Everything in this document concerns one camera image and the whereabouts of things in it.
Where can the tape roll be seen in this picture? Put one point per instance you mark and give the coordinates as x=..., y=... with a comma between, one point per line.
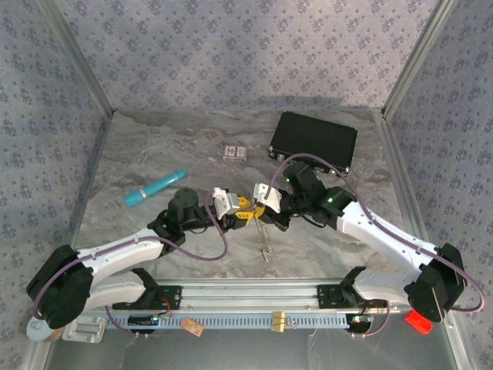
x=38, y=332

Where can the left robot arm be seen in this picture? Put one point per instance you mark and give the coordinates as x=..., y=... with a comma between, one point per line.
x=115, y=248

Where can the red plastic block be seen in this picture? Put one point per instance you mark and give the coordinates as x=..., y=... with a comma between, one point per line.
x=420, y=325

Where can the aluminium mounting rail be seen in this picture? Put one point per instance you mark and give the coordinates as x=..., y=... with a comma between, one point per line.
x=246, y=293

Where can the left circuit board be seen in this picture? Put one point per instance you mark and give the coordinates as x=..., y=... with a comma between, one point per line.
x=144, y=320

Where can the yellow clip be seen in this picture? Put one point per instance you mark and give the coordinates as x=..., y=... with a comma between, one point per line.
x=278, y=321

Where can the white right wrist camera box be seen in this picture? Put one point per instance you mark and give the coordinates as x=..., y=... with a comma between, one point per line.
x=269, y=196

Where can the black hard case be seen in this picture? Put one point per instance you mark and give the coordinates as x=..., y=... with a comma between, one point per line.
x=314, y=138

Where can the aluminium frame post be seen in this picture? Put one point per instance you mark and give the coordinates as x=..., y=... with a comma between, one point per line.
x=77, y=58
x=418, y=58

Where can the circuit board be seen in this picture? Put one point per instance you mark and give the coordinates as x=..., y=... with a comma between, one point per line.
x=144, y=320
x=361, y=319

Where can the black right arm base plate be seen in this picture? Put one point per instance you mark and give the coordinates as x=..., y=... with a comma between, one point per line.
x=327, y=296

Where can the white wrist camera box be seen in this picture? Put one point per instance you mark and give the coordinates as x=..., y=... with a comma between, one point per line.
x=269, y=196
x=225, y=202

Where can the red and white card box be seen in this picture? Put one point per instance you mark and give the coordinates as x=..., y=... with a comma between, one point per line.
x=235, y=152

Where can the orange paper tag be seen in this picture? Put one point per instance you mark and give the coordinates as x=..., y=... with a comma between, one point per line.
x=192, y=327

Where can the grey metal sheet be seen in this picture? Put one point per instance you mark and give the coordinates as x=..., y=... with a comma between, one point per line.
x=231, y=350

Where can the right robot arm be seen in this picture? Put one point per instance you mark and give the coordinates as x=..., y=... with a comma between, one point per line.
x=385, y=231

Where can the metal keyring with keys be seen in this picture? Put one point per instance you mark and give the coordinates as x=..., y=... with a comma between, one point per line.
x=263, y=237

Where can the right circuit board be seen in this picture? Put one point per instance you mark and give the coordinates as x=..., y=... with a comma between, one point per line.
x=361, y=319

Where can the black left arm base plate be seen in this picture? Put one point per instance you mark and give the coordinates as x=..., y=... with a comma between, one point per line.
x=171, y=297

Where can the aluminium side rail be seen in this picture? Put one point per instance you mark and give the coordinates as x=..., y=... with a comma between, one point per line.
x=404, y=192

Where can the grey metal bracket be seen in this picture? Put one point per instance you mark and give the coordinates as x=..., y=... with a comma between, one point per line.
x=84, y=329

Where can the teal plastic tube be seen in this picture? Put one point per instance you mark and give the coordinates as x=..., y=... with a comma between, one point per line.
x=154, y=189

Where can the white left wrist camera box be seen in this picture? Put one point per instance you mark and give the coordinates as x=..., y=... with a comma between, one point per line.
x=225, y=202

